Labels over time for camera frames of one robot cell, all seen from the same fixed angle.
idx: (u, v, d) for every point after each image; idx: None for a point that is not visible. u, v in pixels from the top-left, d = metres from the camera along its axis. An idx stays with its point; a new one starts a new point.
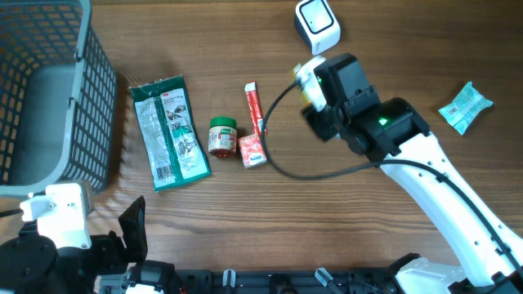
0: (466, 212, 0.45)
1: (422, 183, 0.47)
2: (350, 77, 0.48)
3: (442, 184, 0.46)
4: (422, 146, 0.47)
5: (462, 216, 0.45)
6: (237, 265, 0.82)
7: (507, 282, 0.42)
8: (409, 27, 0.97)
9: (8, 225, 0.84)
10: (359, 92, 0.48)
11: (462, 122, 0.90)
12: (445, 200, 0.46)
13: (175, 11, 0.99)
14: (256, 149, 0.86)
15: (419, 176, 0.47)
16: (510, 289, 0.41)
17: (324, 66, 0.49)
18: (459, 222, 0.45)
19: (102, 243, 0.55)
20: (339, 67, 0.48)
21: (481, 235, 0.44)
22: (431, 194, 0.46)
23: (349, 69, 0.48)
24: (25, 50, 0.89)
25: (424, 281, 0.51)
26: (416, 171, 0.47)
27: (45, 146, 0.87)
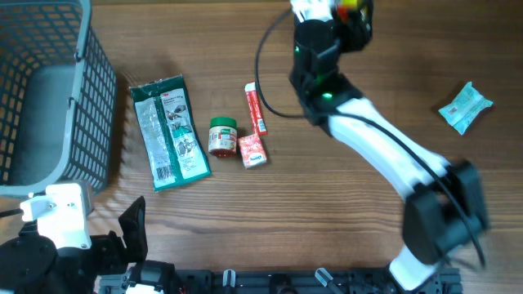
0: (393, 146, 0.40)
1: (350, 127, 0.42)
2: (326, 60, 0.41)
3: (374, 128, 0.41)
4: (359, 105, 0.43)
5: (388, 145, 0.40)
6: (237, 265, 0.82)
7: (429, 192, 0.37)
8: (409, 27, 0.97)
9: (8, 225, 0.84)
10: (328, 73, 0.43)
11: (462, 122, 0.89)
12: (375, 140, 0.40)
13: (175, 11, 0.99)
14: (256, 149, 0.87)
15: (351, 124, 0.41)
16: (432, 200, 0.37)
17: (306, 37, 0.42)
18: (384, 152, 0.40)
19: (102, 242, 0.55)
20: (319, 48, 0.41)
21: (406, 159, 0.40)
22: (363, 138, 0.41)
23: (328, 52, 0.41)
24: (25, 50, 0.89)
25: (403, 260, 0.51)
26: (350, 119, 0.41)
27: (45, 146, 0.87)
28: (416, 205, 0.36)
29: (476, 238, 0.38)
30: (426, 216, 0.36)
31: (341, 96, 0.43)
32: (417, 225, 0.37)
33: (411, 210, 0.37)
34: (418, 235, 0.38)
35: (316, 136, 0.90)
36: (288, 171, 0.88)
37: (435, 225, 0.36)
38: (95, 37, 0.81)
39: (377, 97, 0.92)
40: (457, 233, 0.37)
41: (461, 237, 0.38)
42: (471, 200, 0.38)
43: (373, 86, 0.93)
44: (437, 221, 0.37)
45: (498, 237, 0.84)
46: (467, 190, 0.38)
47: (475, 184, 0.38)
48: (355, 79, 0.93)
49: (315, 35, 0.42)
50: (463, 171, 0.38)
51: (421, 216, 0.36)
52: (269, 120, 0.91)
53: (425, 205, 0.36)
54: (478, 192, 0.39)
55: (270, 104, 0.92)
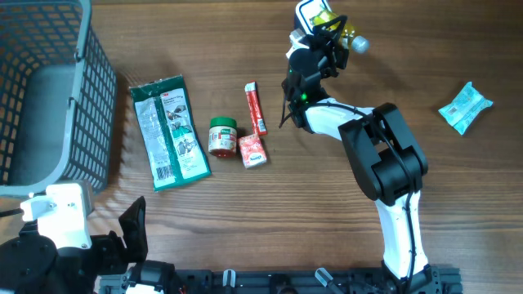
0: (340, 112, 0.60)
1: (317, 113, 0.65)
2: (312, 83, 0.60)
3: (330, 108, 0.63)
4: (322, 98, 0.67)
5: (336, 112, 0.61)
6: (237, 265, 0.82)
7: (362, 132, 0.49)
8: (408, 27, 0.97)
9: (8, 225, 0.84)
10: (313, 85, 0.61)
11: (462, 122, 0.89)
12: (328, 112, 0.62)
13: (175, 11, 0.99)
14: (256, 149, 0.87)
15: (317, 110, 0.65)
16: (364, 139, 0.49)
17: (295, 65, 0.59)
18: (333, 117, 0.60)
19: (102, 242, 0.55)
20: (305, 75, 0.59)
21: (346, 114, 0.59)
22: (323, 113, 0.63)
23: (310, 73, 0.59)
24: (25, 50, 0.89)
25: (389, 244, 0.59)
26: (316, 108, 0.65)
27: (44, 146, 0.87)
28: (345, 134, 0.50)
29: (411, 171, 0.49)
30: (355, 142, 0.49)
31: (320, 102, 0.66)
32: (355, 157, 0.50)
33: (346, 142, 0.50)
34: (359, 167, 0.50)
35: (316, 136, 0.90)
36: (288, 170, 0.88)
37: (365, 152, 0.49)
38: (95, 37, 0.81)
39: (377, 97, 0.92)
40: (393, 168, 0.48)
41: (396, 169, 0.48)
42: (399, 135, 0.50)
43: (373, 86, 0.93)
44: (367, 149, 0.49)
45: (498, 237, 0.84)
46: (394, 126, 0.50)
47: (399, 120, 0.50)
48: (355, 79, 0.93)
49: (307, 64, 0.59)
50: (388, 111, 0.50)
51: (349, 142, 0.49)
52: (269, 120, 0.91)
53: (352, 133, 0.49)
54: (405, 128, 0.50)
55: (270, 104, 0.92)
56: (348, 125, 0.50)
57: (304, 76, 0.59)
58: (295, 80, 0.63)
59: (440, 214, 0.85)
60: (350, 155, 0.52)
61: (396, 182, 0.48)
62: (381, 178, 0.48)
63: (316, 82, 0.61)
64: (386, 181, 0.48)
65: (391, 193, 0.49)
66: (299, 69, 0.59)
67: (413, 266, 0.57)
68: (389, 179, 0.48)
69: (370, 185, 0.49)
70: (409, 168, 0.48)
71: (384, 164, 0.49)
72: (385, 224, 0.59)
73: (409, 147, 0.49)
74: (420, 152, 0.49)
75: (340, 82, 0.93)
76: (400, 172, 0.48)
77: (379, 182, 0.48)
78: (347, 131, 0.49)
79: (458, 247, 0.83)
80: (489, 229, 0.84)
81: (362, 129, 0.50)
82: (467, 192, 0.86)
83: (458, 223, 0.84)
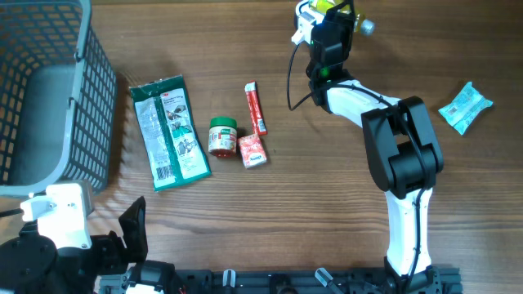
0: (364, 98, 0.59)
1: (339, 95, 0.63)
2: (333, 55, 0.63)
3: (354, 91, 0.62)
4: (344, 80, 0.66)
5: (360, 97, 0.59)
6: (236, 265, 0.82)
7: (386, 123, 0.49)
8: (409, 27, 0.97)
9: (9, 225, 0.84)
10: (334, 59, 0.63)
11: (462, 122, 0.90)
12: (352, 95, 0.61)
13: (175, 11, 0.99)
14: (256, 149, 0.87)
15: (338, 91, 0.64)
16: (386, 131, 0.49)
17: (319, 38, 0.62)
18: (357, 100, 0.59)
19: (102, 243, 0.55)
20: (327, 45, 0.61)
21: (370, 101, 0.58)
22: (346, 95, 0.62)
23: (333, 46, 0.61)
24: (25, 50, 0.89)
25: (395, 240, 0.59)
26: (339, 87, 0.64)
27: (44, 146, 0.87)
28: (367, 122, 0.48)
29: (426, 167, 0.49)
30: (375, 132, 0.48)
31: (343, 83, 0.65)
32: (373, 146, 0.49)
33: (366, 131, 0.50)
34: (376, 158, 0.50)
35: (316, 136, 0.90)
36: (288, 170, 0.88)
37: (384, 143, 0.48)
38: (95, 37, 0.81)
39: None
40: (410, 164, 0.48)
41: (413, 164, 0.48)
42: (421, 130, 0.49)
43: (373, 86, 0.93)
44: (387, 142, 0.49)
45: (498, 237, 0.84)
46: (417, 121, 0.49)
47: (422, 115, 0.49)
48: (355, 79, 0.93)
49: (328, 37, 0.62)
50: (415, 105, 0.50)
51: (370, 131, 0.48)
52: (269, 120, 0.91)
53: (375, 122, 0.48)
54: (428, 125, 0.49)
55: (270, 103, 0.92)
56: (373, 113, 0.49)
57: (324, 46, 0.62)
58: (317, 54, 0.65)
59: (440, 215, 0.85)
60: (367, 144, 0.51)
61: (410, 177, 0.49)
62: (395, 171, 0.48)
63: (335, 56, 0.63)
64: (400, 174, 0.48)
65: (403, 186, 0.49)
66: (320, 39, 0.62)
67: (415, 265, 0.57)
68: (404, 173, 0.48)
69: (382, 176, 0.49)
70: (424, 164, 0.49)
71: (400, 158, 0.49)
72: (392, 219, 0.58)
73: (427, 144, 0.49)
74: (438, 149, 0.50)
75: None
76: (415, 167, 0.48)
77: (393, 175, 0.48)
78: (371, 119, 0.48)
79: (458, 246, 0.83)
80: (489, 229, 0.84)
81: (386, 119, 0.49)
82: (467, 192, 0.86)
83: (458, 223, 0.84)
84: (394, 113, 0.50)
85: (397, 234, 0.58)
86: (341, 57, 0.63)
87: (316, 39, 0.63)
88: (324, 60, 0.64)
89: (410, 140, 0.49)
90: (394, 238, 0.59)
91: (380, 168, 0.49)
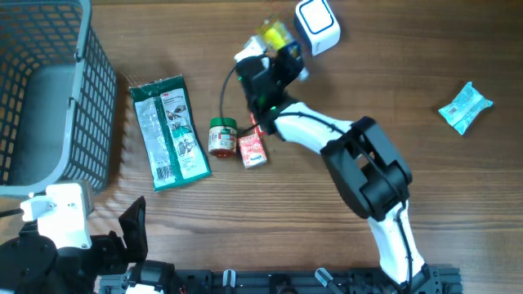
0: (315, 127, 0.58)
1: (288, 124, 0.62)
2: (261, 82, 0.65)
3: (302, 118, 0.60)
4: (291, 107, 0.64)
5: (310, 125, 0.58)
6: (237, 265, 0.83)
7: (346, 153, 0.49)
8: (409, 27, 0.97)
9: (8, 225, 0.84)
10: (268, 88, 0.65)
11: (462, 122, 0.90)
12: (302, 124, 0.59)
13: (175, 10, 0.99)
14: (256, 149, 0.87)
15: (288, 120, 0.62)
16: (349, 160, 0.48)
17: (244, 70, 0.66)
18: (308, 130, 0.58)
19: (102, 243, 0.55)
20: (252, 74, 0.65)
21: (322, 129, 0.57)
22: (296, 126, 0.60)
23: (260, 75, 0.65)
24: (25, 50, 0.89)
25: (386, 255, 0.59)
26: (288, 117, 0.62)
27: (44, 146, 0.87)
28: (328, 158, 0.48)
29: (396, 184, 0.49)
30: (340, 165, 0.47)
31: (288, 111, 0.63)
32: (340, 179, 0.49)
33: (329, 165, 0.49)
34: (347, 190, 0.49)
35: None
36: (288, 171, 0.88)
37: (351, 174, 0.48)
38: (95, 37, 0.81)
39: (376, 97, 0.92)
40: (381, 186, 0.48)
41: (382, 185, 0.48)
42: (381, 150, 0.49)
43: (373, 86, 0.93)
44: (354, 171, 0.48)
45: (498, 237, 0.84)
46: (374, 142, 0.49)
47: (378, 135, 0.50)
48: (355, 80, 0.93)
49: (253, 67, 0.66)
50: (368, 127, 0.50)
51: (334, 166, 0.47)
52: None
53: (335, 157, 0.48)
54: (386, 142, 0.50)
55: None
56: (331, 149, 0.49)
57: (251, 75, 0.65)
58: (248, 87, 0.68)
59: (440, 215, 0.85)
60: (335, 178, 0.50)
61: (383, 198, 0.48)
62: (368, 198, 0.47)
63: (265, 83, 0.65)
64: (374, 199, 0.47)
65: (380, 209, 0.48)
66: (245, 72, 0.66)
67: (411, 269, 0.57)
68: (377, 197, 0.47)
69: (359, 206, 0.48)
70: (392, 181, 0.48)
71: (370, 183, 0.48)
72: (377, 237, 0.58)
73: (391, 161, 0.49)
74: (403, 163, 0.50)
75: (338, 83, 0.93)
76: (386, 187, 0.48)
77: (368, 202, 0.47)
78: (331, 155, 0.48)
79: (458, 247, 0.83)
80: (489, 229, 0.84)
81: (345, 149, 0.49)
82: (467, 192, 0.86)
83: (458, 223, 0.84)
84: (350, 140, 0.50)
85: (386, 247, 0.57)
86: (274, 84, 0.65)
87: (242, 73, 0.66)
88: (256, 90, 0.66)
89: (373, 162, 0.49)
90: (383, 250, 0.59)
91: (353, 198, 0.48)
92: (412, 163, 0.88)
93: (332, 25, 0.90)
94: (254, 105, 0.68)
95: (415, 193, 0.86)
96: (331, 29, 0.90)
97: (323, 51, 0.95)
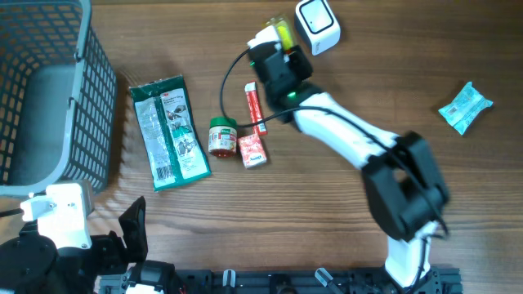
0: (349, 133, 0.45)
1: (310, 120, 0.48)
2: (274, 64, 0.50)
3: (331, 116, 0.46)
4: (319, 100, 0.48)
5: (343, 129, 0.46)
6: (237, 265, 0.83)
7: (390, 171, 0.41)
8: (409, 27, 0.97)
9: (9, 225, 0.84)
10: (282, 75, 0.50)
11: (462, 122, 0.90)
12: (333, 126, 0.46)
13: (175, 10, 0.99)
14: (256, 149, 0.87)
15: (312, 115, 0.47)
16: (392, 180, 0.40)
17: (253, 51, 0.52)
18: (342, 135, 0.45)
19: (103, 242, 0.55)
20: (265, 55, 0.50)
21: (359, 138, 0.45)
22: (323, 126, 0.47)
23: (274, 55, 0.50)
24: (25, 50, 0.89)
25: (399, 258, 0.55)
26: (311, 112, 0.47)
27: (44, 146, 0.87)
28: (369, 178, 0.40)
29: (436, 207, 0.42)
30: (381, 186, 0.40)
31: (315, 103, 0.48)
32: (378, 201, 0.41)
33: (368, 184, 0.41)
34: (383, 211, 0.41)
35: None
36: (287, 171, 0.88)
37: (393, 197, 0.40)
38: (95, 37, 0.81)
39: (376, 97, 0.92)
40: (422, 210, 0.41)
41: (424, 208, 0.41)
42: (426, 168, 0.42)
43: (373, 86, 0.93)
44: (395, 193, 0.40)
45: (498, 237, 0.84)
46: (420, 158, 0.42)
47: (426, 153, 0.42)
48: (355, 80, 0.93)
49: (264, 46, 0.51)
50: (414, 143, 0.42)
51: (375, 189, 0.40)
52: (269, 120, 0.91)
53: (378, 177, 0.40)
54: (431, 161, 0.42)
55: None
56: (372, 167, 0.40)
57: (262, 56, 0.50)
58: (260, 71, 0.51)
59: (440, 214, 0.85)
60: (368, 196, 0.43)
61: (421, 223, 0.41)
62: (408, 224, 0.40)
63: (279, 64, 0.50)
64: (413, 224, 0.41)
65: (413, 233, 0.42)
66: (256, 54, 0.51)
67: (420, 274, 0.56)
68: (417, 222, 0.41)
69: (393, 229, 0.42)
70: (434, 205, 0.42)
71: (412, 206, 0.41)
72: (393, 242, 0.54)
73: (435, 182, 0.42)
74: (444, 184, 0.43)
75: (338, 83, 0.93)
76: (427, 211, 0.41)
77: (405, 228, 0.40)
78: (372, 173, 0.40)
79: (458, 247, 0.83)
80: (489, 229, 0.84)
81: (387, 168, 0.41)
82: (467, 192, 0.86)
83: (458, 223, 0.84)
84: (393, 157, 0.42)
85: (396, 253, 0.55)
86: (285, 69, 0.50)
87: (251, 55, 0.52)
88: (268, 75, 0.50)
89: (415, 183, 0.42)
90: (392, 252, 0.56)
91: (387, 220, 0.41)
92: None
93: (332, 24, 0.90)
94: (267, 94, 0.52)
95: None
96: (331, 29, 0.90)
97: (324, 51, 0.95)
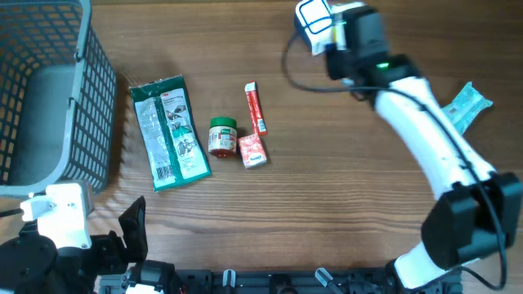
0: (441, 146, 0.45)
1: (399, 107, 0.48)
2: (358, 30, 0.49)
3: (424, 114, 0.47)
4: (415, 86, 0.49)
5: (435, 138, 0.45)
6: (237, 265, 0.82)
7: (474, 206, 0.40)
8: (409, 27, 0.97)
9: (9, 225, 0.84)
10: (373, 42, 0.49)
11: (462, 122, 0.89)
12: (423, 127, 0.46)
13: (175, 10, 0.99)
14: (256, 149, 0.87)
15: (403, 104, 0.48)
16: (471, 216, 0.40)
17: (347, 12, 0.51)
18: (434, 145, 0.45)
19: (102, 242, 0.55)
20: (357, 15, 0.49)
21: (451, 156, 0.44)
22: (411, 122, 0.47)
23: (368, 18, 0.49)
24: (25, 50, 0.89)
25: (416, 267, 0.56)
26: (401, 97, 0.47)
27: (44, 146, 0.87)
28: (449, 205, 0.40)
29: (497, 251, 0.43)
30: (458, 218, 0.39)
31: (404, 87, 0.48)
32: (445, 226, 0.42)
33: (443, 207, 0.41)
34: (444, 236, 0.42)
35: (316, 136, 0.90)
36: (287, 171, 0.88)
37: (465, 230, 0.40)
38: (95, 37, 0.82)
39: None
40: (480, 249, 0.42)
41: (483, 248, 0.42)
42: (507, 216, 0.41)
43: None
44: (468, 229, 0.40)
45: None
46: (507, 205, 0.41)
47: (515, 202, 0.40)
48: None
49: (356, 11, 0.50)
50: (507, 182, 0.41)
51: (451, 216, 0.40)
52: (269, 120, 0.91)
53: (459, 209, 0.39)
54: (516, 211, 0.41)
55: (270, 103, 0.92)
56: (457, 196, 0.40)
57: (355, 16, 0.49)
58: (348, 37, 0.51)
59: None
60: (435, 216, 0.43)
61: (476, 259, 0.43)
62: (462, 256, 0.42)
63: (372, 32, 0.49)
64: (467, 259, 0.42)
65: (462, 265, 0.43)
66: (348, 15, 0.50)
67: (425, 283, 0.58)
68: (471, 257, 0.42)
69: (444, 253, 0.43)
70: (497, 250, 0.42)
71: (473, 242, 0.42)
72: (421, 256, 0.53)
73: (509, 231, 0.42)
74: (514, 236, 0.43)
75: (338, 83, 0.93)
76: (485, 251, 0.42)
77: (458, 259, 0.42)
78: (453, 201, 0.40)
79: None
80: None
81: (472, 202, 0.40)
82: None
83: None
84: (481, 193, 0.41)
85: (418, 260, 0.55)
86: (378, 37, 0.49)
87: (342, 17, 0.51)
88: (359, 40, 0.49)
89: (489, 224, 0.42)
90: (412, 256, 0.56)
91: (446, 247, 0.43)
92: (411, 163, 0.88)
93: None
94: (350, 65, 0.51)
95: (415, 193, 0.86)
96: None
97: None
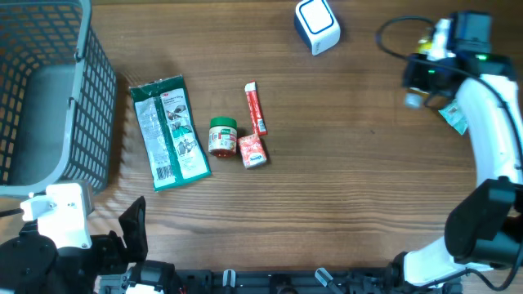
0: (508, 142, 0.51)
1: (480, 94, 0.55)
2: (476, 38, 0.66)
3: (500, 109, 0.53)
4: (503, 84, 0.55)
5: (504, 131, 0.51)
6: (237, 265, 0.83)
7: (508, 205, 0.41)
8: (409, 27, 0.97)
9: (8, 225, 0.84)
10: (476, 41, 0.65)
11: (462, 122, 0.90)
12: (496, 118, 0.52)
13: (175, 10, 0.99)
14: (256, 149, 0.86)
15: (485, 95, 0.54)
16: (500, 210, 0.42)
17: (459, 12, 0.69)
18: (500, 140, 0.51)
19: (102, 243, 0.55)
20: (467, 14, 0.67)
21: (512, 155, 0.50)
22: (486, 110, 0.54)
23: (478, 20, 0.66)
24: (25, 50, 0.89)
25: (425, 263, 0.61)
26: (485, 90, 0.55)
27: (44, 146, 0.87)
28: (488, 192, 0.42)
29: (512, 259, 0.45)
30: (489, 205, 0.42)
31: (495, 80, 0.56)
32: (475, 211, 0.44)
33: (481, 193, 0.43)
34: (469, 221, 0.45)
35: (316, 136, 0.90)
36: (288, 171, 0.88)
37: (491, 222, 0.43)
38: (95, 37, 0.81)
39: (377, 97, 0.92)
40: (497, 249, 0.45)
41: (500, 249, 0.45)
42: None
43: (373, 86, 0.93)
44: (495, 222, 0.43)
45: None
46: None
47: None
48: (355, 80, 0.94)
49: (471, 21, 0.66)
50: None
51: (486, 202, 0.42)
52: (269, 120, 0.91)
53: (497, 199, 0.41)
54: None
55: (270, 103, 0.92)
56: (499, 186, 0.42)
57: (464, 13, 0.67)
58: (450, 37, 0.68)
59: (440, 214, 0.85)
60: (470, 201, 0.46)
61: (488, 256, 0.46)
62: (476, 246, 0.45)
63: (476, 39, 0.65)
64: (480, 250, 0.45)
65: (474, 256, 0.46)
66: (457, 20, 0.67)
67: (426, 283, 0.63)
68: (485, 251, 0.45)
69: (462, 237, 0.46)
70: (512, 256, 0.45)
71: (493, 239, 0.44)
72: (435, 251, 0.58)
73: None
74: None
75: (338, 83, 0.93)
76: (500, 253, 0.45)
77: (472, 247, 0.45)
78: (492, 187, 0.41)
79: None
80: None
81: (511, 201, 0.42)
82: (467, 192, 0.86)
83: None
84: None
85: (428, 256, 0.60)
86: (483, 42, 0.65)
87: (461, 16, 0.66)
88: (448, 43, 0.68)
89: None
90: (423, 253, 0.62)
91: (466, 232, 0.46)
92: (411, 163, 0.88)
93: (332, 24, 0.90)
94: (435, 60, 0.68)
95: (414, 193, 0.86)
96: (331, 28, 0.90)
97: (324, 51, 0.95)
